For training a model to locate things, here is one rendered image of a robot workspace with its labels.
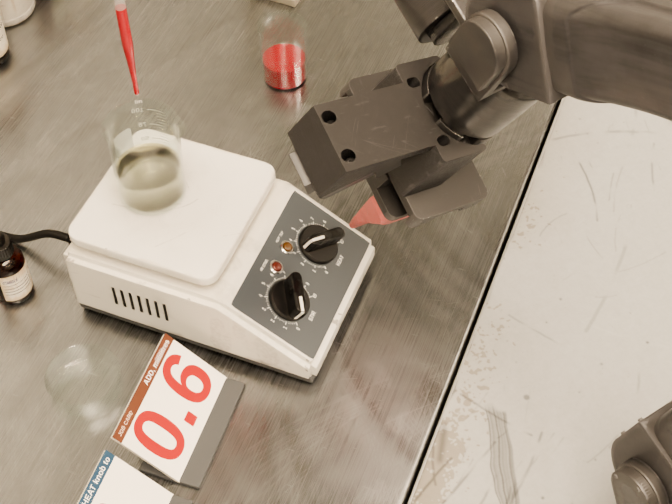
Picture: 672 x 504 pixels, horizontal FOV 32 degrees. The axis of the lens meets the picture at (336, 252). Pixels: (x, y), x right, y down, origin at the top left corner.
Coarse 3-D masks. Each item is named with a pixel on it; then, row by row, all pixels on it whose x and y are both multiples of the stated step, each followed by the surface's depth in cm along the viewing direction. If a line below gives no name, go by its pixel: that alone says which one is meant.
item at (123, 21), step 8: (120, 16) 74; (120, 24) 75; (128, 24) 75; (120, 32) 75; (128, 32) 76; (128, 40) 76; (128, 48) 76; (128, 56) 77; (128, 64) 78; (136, 80) 79; (136, 88) 79
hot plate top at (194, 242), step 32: (192, 160) 90; (224, 160) 90; (256, 160) 90; (96, 192) 88; (192, 192) 88; (224, 192) 88; (256, 192) 88; (96, 224) 86; (128, 224) 86; (160, 224) 86; (192, 224) 86; (224, 224) 86; (128, 256) 84; (160, 256) 84; (192, 256) 84; (224, 256) 84
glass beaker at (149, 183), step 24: (144, 96) 84; (120, 120) 84; (144, 120) 86; (168, 120) 85; (120, 144) 86; (168, 144) 82; (120, 168) 83; (144, 168) 82; (168, 168) 84; (120, 192) 86; (144, 192) 84; (168, 192) 85
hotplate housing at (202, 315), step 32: (288, 192) 91; (256, 224) 88; (64, 256) 88; (96, 256) 87; (256, 256) 87; (96, 288) 88; (128, 288) 87; (160, 288) 85; (192, 288) 85; (224, 288) 85; (352, 288) 90; (128, 320) 91; (160, 320) 88; (192, 320) 86; (224, 320) 85; (224, 352) 89; (256, 352) 86; (288, 352) 85; (320, 352) 87
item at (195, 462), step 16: (224, 384) 87; (240, 384) 87; (208, 400) 86; (224, 400) 86; (208, 416) 86; (224, 416) 86; (208, 432) 85; (224, 432) 85; (128, 448) 81; (192, 448) 84; (208, 448) 84; (144, 464) 83; (192, 464) 83; (208, 464) 83; (176, 480) 82; (192, 480) 82
